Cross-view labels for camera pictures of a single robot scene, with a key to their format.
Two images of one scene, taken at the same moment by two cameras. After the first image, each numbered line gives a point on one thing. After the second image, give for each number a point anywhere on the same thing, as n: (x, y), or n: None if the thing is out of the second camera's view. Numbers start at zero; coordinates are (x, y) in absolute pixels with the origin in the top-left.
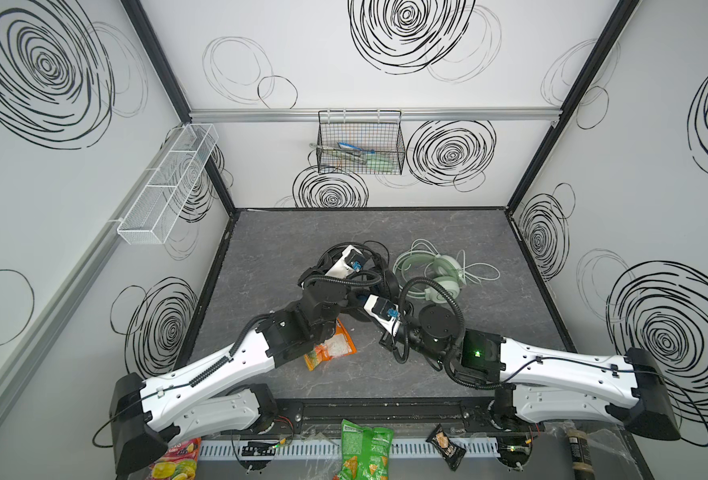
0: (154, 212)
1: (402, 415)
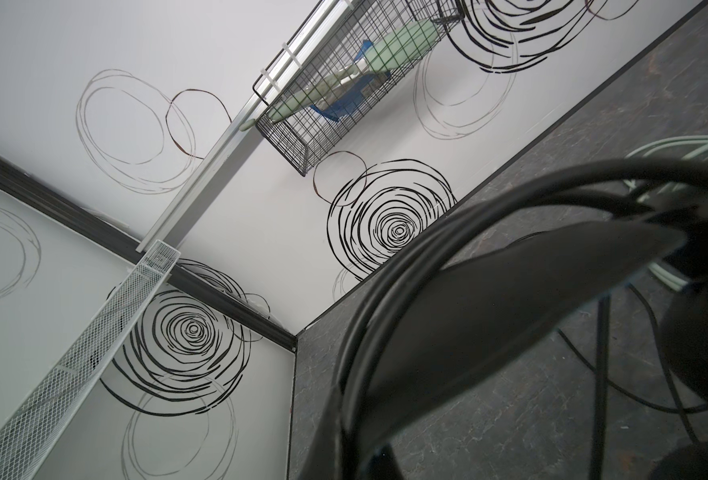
0: (16, 440)
1: None
